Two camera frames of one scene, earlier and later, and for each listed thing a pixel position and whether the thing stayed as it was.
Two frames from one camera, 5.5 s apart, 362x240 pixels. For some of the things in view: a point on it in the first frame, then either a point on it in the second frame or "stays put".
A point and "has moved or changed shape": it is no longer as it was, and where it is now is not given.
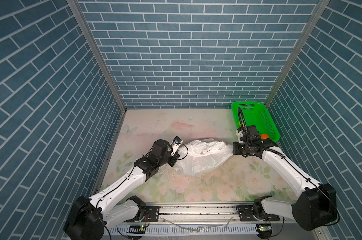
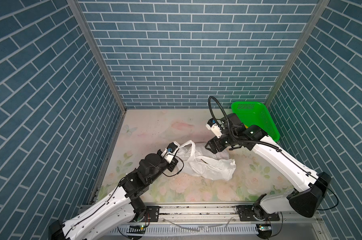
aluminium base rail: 210,222 stays put
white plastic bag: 203,155 has moved or changed shape
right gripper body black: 239,148 → 224,140
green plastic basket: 257,113 stays put
